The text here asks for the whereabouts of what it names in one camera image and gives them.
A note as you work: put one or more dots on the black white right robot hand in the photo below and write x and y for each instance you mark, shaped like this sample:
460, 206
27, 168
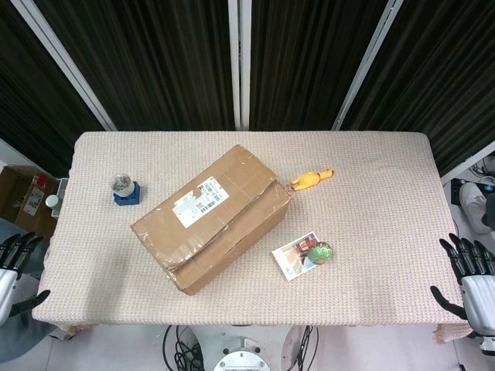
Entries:
479, 293

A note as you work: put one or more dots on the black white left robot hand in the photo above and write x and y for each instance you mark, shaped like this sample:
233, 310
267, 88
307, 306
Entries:
5, 286

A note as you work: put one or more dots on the brown cardboard shipping box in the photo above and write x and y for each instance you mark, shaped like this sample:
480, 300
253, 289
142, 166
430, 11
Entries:
216, 239

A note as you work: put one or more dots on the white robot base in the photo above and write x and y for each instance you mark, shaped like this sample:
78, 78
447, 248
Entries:
239, 355

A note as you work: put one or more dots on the brown cardboard box red label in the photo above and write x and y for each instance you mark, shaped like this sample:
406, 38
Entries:
19, 193

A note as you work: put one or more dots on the white sneaker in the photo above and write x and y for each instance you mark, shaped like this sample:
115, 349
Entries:
473, 205

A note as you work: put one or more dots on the white grey device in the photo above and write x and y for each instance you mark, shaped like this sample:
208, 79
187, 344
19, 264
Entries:
58, 201

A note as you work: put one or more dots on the beige woven tablecloth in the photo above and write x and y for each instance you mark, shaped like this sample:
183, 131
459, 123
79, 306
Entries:
348, 301

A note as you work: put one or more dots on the snow globe blue base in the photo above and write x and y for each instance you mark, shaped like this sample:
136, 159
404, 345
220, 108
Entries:
125, 195

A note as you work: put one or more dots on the green nesting doll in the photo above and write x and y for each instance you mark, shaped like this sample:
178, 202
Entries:
320, 253

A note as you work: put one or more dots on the red building photo postcard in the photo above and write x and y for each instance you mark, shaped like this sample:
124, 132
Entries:
288, 263

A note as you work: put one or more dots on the yellow rubber chicken toy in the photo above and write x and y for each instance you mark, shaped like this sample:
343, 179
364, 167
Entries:
305, 180

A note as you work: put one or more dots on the black partition panel white frame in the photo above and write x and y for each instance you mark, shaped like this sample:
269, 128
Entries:
309, 58
444, 77
154, 58
23, 96

